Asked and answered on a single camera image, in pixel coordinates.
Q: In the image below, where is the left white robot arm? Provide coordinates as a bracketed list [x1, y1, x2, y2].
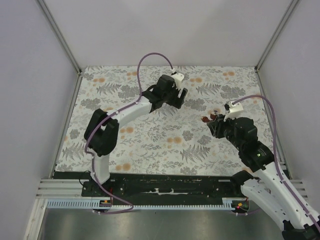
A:
[84, 72, 188, 197]

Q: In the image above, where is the right aluminium frame post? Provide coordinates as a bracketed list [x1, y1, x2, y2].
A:
[254, 0, 301, 73]

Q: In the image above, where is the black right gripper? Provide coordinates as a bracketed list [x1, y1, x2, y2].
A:
[207, 112, 244, 151]

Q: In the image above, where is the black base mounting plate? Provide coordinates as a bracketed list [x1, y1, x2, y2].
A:
[81, 171, 251, 207]

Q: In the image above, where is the white slotted cable duct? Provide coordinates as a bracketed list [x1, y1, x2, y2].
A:
[46, 199, 235, 211]

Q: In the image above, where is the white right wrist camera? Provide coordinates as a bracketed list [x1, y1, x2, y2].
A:
[223, 101, 244, 122]

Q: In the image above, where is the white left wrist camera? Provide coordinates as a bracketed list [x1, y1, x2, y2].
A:
[171, 72, 185, 90]

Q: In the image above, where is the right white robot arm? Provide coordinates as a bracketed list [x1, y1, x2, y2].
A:
[202, 114, 320, 240]

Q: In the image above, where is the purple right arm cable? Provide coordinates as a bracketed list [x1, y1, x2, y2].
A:
[232, 95, 320, 231]

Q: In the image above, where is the left aluminium frame post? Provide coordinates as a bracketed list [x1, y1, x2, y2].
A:
[36, 0, 82, 75]

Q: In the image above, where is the floral patterned table mat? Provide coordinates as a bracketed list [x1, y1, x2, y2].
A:
[55, 66, 273, 176]

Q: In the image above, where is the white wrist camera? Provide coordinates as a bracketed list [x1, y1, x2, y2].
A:
[223, 101, 244, 122]
[171, 72, 185, 90]

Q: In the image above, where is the aluminium frame post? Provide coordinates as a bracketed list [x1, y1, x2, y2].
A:
[36, 0, 82, 75]
[254, 0, 301, 73]

